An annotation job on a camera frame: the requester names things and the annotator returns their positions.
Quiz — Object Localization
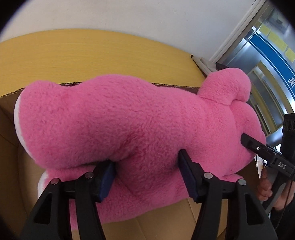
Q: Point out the large pink plush bear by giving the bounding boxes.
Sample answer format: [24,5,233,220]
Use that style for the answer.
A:
[14,68,266,224]

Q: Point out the person right hand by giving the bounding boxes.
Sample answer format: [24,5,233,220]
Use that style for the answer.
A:
[257,160,295,212]

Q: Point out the cardboard tray box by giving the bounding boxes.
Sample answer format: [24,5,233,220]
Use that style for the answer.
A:
[0,81,263,240]

